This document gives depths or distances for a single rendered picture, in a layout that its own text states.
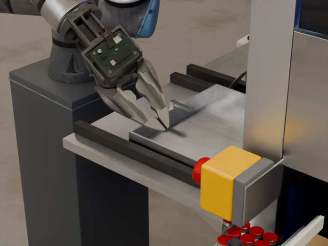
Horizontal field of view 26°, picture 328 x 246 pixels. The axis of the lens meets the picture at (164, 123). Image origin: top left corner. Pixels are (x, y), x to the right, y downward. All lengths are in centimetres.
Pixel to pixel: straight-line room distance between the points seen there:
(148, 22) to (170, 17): 280
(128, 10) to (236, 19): 284
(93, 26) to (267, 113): 29
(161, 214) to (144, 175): 141
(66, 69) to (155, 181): 62
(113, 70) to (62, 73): 74
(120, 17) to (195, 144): 47
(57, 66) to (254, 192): 91
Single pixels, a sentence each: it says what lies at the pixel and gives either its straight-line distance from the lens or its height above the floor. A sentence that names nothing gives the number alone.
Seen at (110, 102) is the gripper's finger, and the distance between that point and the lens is 106.
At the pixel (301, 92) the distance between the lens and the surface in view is 93.
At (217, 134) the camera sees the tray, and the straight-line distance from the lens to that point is 132.
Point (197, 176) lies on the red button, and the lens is 98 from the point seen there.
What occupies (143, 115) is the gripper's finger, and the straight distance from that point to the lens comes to 102.
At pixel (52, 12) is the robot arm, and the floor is 117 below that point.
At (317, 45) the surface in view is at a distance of 89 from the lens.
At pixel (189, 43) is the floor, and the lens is 406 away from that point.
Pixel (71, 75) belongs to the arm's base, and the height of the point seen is 81.
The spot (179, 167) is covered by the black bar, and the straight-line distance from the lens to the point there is 119.
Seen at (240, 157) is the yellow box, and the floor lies 103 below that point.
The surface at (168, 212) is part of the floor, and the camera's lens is 262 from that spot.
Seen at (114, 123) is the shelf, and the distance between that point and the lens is 136.
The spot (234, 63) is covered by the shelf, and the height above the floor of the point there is 88.
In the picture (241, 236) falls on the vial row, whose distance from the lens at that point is 100.
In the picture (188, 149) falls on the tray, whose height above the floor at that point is 88.
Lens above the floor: 153
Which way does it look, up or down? 29 degrees down
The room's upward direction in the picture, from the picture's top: straight up
